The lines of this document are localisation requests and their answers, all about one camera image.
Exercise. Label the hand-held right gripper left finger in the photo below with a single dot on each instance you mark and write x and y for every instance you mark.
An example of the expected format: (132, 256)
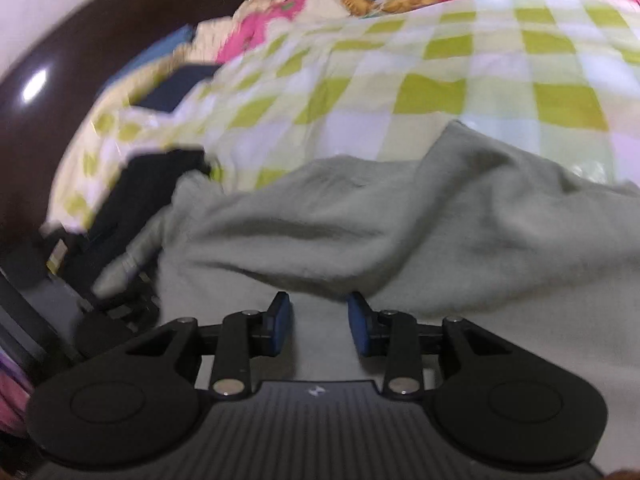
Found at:
(280, 320)

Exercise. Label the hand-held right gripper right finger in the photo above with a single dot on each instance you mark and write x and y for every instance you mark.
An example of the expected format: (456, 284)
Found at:
(361, 327)

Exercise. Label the gray pants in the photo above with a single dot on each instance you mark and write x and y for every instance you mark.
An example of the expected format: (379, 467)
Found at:
(400, 240)

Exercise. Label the black folded pants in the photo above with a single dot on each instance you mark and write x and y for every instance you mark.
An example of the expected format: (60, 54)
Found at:
(145, 185)

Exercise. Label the dark wooden headboard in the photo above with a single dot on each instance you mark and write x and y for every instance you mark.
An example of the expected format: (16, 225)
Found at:
(75, 85)

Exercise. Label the green checkered plastic sheet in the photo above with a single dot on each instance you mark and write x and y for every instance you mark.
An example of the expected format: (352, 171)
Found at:
(400, 85)

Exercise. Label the blue pillow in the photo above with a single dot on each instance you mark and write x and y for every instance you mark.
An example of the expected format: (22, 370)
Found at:
(145, 60)

